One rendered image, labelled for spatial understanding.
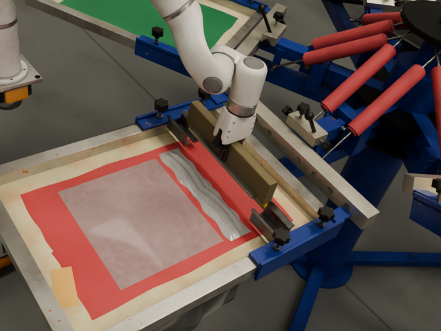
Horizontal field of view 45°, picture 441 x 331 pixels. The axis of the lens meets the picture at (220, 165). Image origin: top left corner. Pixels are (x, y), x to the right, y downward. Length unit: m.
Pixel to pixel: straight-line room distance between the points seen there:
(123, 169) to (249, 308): 1.14
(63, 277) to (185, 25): 0.63
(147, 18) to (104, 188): 0.94
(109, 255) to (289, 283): 1.39
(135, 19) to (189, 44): 1.01
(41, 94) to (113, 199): 1.96
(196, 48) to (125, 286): 0.57
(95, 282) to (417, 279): 1.95
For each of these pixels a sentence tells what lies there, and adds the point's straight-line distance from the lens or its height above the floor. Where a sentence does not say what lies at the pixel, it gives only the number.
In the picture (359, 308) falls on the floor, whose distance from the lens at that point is 2.64.
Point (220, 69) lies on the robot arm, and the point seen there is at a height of 1.37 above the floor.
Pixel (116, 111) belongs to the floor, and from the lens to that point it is 3.23.
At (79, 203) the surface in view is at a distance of 1.43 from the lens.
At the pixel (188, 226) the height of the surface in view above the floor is 0.96.
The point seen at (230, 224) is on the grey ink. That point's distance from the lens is 1.42.
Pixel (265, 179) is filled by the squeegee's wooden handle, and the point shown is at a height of 1.12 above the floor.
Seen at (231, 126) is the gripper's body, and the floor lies 1.20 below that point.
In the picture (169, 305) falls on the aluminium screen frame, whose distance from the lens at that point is 1.22.
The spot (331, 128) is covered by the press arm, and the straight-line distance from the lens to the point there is 1.71.
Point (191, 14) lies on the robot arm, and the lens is 1.22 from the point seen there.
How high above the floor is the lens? 2.03
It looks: 43 degrees down
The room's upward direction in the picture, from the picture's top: 15 degrees clockwise
